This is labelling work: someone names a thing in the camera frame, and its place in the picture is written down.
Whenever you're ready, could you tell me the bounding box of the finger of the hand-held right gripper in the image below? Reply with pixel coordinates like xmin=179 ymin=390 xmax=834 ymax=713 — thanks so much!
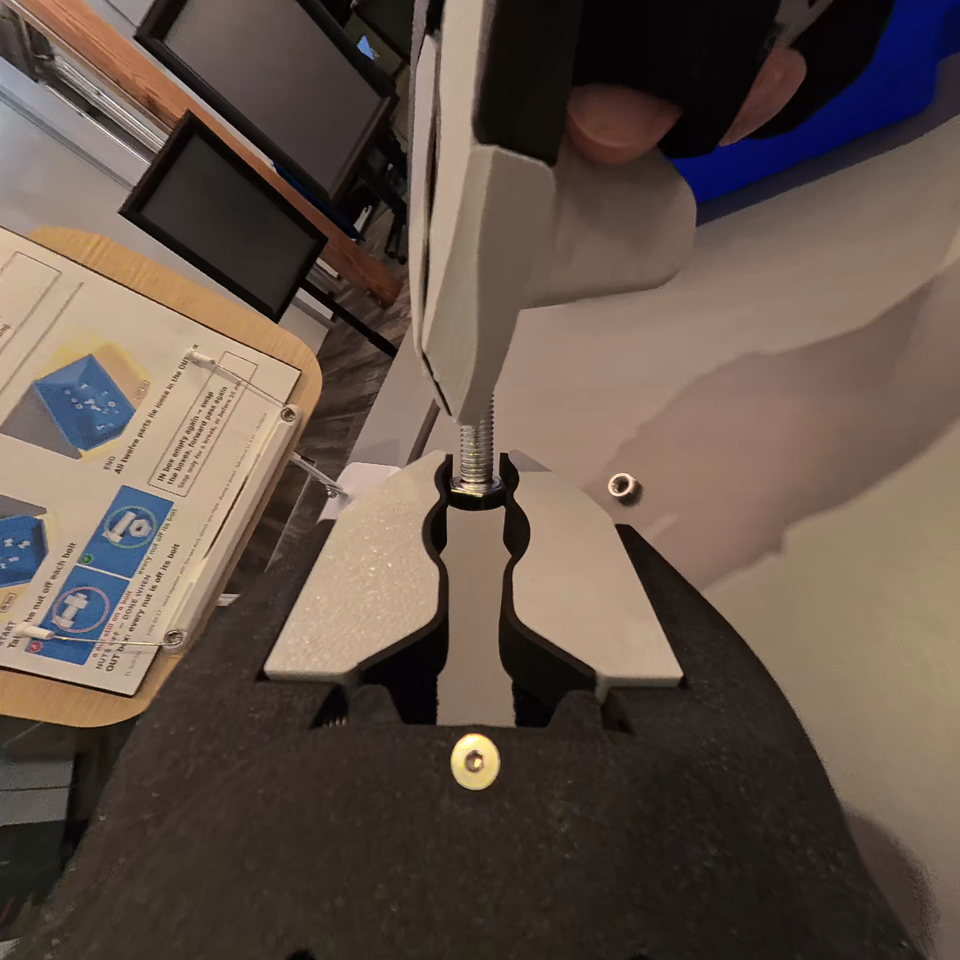
xmin=407 ymin=32 xmax=453 ymax=419
xmin=422 ymin=0 xmax=560 ymax=430

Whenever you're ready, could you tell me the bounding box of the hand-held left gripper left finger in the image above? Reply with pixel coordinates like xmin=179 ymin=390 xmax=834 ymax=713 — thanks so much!
xmin=264 ymin=450 xmax=451 ymax=727

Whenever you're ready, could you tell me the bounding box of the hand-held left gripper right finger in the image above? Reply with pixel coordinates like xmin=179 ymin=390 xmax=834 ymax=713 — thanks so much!
xmin=498 ymin=450 xmax=685 ymax=727

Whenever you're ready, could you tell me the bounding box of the large steel bolt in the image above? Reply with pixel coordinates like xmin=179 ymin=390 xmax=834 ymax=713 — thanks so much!
xmin=457 ymin=396 xmax=499 ymax=487

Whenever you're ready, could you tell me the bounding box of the person's right hand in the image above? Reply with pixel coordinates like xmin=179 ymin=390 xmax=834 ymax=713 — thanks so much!
xmin=564 ymin=43 xmax=809 ymax=166

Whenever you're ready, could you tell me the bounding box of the printed instruction poster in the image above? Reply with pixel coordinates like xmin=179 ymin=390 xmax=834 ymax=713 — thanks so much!
xmin=0 ymin=228 xmax=303 ymax=697

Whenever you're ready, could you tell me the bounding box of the wooden board document stand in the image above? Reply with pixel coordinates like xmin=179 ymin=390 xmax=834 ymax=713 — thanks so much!
xmin=0 ymin=227 xmax=402 ymax=729

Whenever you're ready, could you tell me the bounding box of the blue plastic bin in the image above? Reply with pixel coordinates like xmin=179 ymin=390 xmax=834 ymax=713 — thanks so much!
xmin=678 ymin=0 xmax=960 ymax=205

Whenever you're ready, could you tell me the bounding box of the wooden post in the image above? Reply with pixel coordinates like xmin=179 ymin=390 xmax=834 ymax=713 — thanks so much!
xmin=18 ymin=0 xmax=404 ymax=309

